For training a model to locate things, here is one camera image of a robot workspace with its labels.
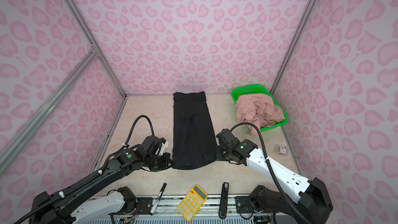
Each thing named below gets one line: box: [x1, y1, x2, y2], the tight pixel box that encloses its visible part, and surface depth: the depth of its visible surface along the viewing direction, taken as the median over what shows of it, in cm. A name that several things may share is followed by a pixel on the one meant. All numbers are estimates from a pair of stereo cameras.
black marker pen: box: [149, 182, 167, 216], surface depth 75 cm
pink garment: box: [235, 93, 286, 137], surface depth 92 cm
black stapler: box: [218, 182, 230, 220], surface depth 73 cm
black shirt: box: [172, 91, 218, 171], surface depth 103 cm
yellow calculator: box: [177, 184, 209, 222], surface depth 75 cm
